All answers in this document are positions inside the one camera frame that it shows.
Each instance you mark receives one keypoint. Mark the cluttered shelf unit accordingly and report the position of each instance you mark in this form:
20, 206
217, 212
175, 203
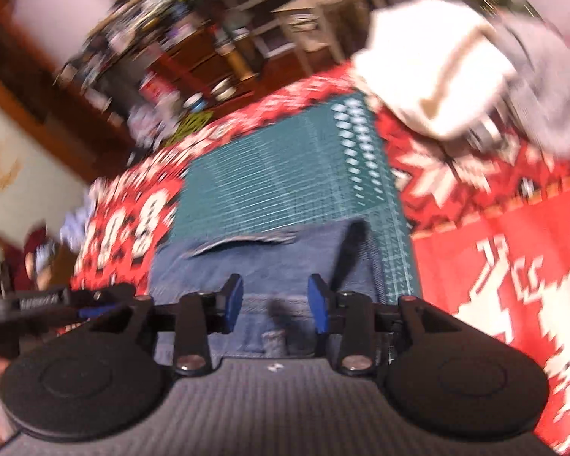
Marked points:
147, 0

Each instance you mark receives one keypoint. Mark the blue and white bowl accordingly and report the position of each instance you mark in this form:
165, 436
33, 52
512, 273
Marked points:
194, 102

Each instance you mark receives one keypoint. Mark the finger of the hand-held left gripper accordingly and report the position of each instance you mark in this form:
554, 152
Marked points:
95, 312

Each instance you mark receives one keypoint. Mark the cluttered desk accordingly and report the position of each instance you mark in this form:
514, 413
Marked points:
266, 14

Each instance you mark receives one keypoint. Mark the lime green plastic rack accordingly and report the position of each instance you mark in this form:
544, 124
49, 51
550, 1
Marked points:
192, 126

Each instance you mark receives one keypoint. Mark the beige chair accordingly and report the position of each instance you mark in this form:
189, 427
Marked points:
323, 4

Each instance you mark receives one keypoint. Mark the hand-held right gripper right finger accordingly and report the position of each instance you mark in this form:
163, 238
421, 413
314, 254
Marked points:
317, 304

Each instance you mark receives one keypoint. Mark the dark wooden wardrobe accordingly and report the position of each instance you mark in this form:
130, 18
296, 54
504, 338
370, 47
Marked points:
28, 57

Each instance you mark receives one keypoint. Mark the red and white carton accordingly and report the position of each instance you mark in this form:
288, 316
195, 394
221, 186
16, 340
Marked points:
154, 86

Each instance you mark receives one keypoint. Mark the white plastic bag red print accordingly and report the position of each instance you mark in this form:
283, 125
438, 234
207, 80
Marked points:
147, 118

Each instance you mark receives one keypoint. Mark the blue jeans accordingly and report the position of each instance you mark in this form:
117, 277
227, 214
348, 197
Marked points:
266, 266

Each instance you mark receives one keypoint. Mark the white knit garment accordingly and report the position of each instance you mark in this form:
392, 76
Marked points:
427, 66

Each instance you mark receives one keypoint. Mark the brown paper bag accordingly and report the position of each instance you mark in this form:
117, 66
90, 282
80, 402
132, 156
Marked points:
240, 61

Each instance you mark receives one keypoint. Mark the green cutting mat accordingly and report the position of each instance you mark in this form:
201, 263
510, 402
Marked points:
289, 166

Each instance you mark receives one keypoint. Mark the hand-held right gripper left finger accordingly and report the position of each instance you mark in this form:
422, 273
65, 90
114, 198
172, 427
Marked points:
233, 304

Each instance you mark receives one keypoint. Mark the wooden drawer cabinet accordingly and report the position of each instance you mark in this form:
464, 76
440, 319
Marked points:
190, 61

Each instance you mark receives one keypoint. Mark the red printed blanket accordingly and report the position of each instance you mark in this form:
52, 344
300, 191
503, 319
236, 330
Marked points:
479, 247

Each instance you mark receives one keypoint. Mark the white ceramic bowl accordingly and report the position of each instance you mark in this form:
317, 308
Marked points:
222, 88

